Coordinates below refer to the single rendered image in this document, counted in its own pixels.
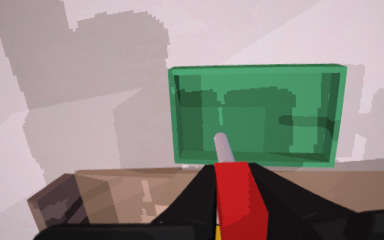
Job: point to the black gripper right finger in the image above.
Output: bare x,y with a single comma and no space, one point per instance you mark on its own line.
298,214

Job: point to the yellow block with orange handle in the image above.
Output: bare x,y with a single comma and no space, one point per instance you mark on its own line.
217,237

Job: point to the green tray floor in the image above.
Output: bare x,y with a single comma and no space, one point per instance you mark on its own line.
267,113

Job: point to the red-headed stop pin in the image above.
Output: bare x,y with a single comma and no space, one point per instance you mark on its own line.
242,212

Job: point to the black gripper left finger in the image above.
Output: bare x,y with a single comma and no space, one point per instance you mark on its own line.
191,216

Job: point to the green tray rim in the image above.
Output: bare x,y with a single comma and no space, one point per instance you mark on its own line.
282,159

